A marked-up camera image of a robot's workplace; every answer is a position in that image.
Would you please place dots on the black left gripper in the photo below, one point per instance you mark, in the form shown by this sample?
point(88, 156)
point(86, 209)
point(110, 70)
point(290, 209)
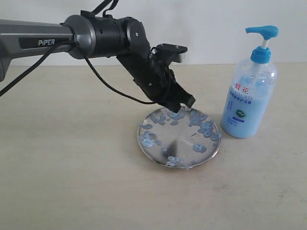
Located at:
point(155, 79)

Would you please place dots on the blue pump lotion bottle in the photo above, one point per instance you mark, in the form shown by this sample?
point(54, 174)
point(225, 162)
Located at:
point(251, 88)

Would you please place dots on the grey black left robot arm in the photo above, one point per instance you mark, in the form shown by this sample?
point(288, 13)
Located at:
point(101, 37)

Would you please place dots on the round steel plate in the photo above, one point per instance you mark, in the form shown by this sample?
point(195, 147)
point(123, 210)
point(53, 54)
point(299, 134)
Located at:
point(184, 140)

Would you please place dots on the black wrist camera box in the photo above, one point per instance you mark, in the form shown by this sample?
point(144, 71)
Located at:
point(169, 53)

